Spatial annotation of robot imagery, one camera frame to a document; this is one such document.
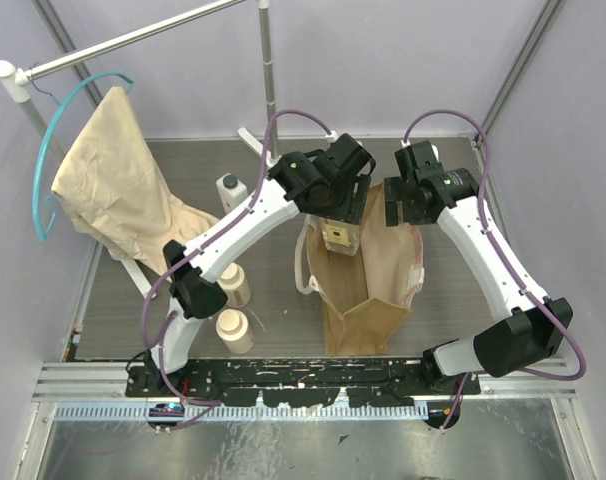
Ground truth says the clear glass perfume bottle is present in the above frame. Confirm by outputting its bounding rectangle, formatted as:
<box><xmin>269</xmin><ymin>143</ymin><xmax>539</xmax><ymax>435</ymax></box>
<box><xmin>320</xmin><ymin>218</ymin><xmax>360</xmax><ymax>257</ymax></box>

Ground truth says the white bottle with dark cap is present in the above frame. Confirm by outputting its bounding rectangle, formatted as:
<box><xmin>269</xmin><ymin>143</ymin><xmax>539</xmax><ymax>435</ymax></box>
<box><xmin>215</xmin><ymin>173</ymin><xmax>248</xmax><ymax>214</ymax></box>

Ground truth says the brown canvas tote bag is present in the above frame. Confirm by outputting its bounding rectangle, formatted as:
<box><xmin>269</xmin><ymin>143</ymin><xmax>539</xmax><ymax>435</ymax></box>
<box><xmin>294</xmin><ymin>184</ymin><xmax>425</xmax><ymax>357</ymax></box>

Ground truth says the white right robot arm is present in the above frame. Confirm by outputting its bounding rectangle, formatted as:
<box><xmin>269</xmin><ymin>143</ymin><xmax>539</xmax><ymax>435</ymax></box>
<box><xmin>384</xmin><ymin>141</ymin><xmax>573</xmax><ymax>394</ymax></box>

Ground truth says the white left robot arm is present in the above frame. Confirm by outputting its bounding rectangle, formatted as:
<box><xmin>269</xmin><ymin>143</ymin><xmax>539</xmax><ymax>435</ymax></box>
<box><xmin>147</xmin><ymin>134</ymin><xmax>376</xmax><ymax>396</ymax></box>

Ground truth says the beige bottle upper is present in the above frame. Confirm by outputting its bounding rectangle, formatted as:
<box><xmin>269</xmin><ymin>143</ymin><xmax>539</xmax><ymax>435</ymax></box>
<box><xmin>218</xmin><ymin>263</ymin><xmax>251</xmax><ymax>308</ymax></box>

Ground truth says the beige bottle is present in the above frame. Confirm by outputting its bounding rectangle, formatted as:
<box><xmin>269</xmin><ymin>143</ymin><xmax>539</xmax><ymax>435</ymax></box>
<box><xmin>215</xmin><ymin>309</ymin><xmax>254</xmax><ymax>355</ymax></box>
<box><xmin>218</xmin><ymin>263</ymin><xmax>251</xmax><ymax>308</ymax></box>

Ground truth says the beige bottle lower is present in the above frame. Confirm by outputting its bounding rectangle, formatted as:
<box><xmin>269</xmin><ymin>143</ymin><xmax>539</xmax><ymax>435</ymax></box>
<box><xmin>215</xmin><ymin>309</ymin><xmax>254</xmax><ymax>355</ymax></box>

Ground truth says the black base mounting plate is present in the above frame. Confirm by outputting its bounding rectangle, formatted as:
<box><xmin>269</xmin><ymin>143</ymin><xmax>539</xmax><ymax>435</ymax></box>
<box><xmin>125</xmin><ymin>357</ymin><xmax>481</xmax><ymax>408</ymax></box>

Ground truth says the beige cloth garment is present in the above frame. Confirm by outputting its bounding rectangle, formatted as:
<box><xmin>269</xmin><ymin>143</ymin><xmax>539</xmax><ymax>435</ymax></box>
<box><xmin>51</xmin><ymin>87</ymin><xmax>218</xmax><ymax>275</ymax></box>

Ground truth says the teal clothes hanger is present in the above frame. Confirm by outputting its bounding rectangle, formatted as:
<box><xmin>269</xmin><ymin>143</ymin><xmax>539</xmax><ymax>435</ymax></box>
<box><xmin>34</xmin><ymin>72</ymin><xmax>135</xmax><ymax>244</ymax></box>

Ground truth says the metal clothes rack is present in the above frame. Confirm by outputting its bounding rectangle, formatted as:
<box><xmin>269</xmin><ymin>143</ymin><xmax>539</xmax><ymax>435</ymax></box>
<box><xmin>0</xmin><ymin>1</ymin><xmax>266</xmax><ymax>309</ymax></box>

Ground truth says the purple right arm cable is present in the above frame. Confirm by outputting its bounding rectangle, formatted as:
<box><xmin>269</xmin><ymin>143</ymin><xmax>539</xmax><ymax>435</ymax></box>
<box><xmin>402</xmin><ymin>109</ymin><xmax>588</xmax><ymax>431</ymax></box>

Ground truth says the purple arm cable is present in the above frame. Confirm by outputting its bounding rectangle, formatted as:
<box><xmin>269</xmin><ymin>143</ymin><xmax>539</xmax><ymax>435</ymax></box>
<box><xmin>141</xmin><ymin>109</ymin><xmax>342</xmax><ymax>432</ymax></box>
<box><xmin>402</xmin><ymin>109</ymin><xmax>588</xmax><ymax>431</ymax></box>

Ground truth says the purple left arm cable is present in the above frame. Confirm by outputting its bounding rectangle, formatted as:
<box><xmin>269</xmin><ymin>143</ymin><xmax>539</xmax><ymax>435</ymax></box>
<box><xmin>141</xmin><ymin>109</ymin><xmax>342</xmax><ymax>432</ymax></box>

